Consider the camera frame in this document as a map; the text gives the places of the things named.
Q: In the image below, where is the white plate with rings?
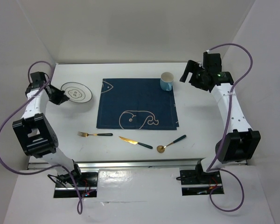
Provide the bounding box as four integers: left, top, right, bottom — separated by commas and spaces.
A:
61, 82, 93, 103

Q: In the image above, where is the white and blue mug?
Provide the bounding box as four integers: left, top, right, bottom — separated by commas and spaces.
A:
160, 72, 174, 91

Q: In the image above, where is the gold fork green handle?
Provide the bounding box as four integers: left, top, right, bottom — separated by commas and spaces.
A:
77, 132, 113, 137

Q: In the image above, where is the blue fish placemat cloth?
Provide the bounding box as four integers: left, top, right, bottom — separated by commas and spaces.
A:
96, 78, 179, 130

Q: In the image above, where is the gold knife green handle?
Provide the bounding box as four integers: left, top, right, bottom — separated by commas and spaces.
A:
119, 136, 153, 149

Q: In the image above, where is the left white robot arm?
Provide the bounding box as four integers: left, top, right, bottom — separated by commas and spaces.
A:
12, 80, 83, 186

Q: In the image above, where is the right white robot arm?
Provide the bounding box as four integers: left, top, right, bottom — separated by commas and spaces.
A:
180, 52, 261, 183

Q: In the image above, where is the gold spoon green handle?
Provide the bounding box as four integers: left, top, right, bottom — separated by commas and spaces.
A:
157, 135, 187, 153

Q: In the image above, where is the aluminium front rail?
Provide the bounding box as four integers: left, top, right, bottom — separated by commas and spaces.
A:
27, 157, 247, 170

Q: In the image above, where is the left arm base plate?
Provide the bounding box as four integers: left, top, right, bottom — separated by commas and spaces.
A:
48, 171, 98, 198

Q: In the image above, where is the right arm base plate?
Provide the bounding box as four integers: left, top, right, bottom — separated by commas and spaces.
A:
176, 164, 224, 196

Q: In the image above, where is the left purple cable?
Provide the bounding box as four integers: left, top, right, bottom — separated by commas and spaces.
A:
0, 61, 84, 215

